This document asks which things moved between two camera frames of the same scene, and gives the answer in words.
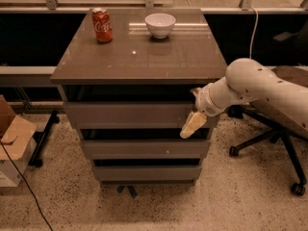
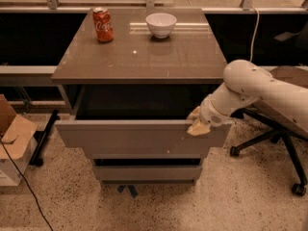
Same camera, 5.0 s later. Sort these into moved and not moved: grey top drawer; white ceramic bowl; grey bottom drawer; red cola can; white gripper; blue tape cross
Moved: grey top drawer; white gripper
Not moved: red cola can; blue tape cross; grey bottom drawer; white ceramic bowl
